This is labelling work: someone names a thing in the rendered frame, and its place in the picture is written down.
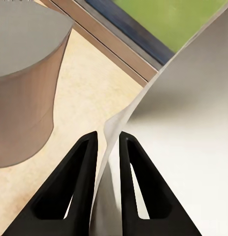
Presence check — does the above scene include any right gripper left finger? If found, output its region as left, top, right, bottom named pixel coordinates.
left=1, top=131, right=98, bottom=236

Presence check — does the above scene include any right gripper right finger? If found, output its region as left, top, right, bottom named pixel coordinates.
left=119, top=131, right=202, bottom=236

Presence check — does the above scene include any paper coffee filter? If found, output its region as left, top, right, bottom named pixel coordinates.
left=89, top=1, right=228, bottom=236

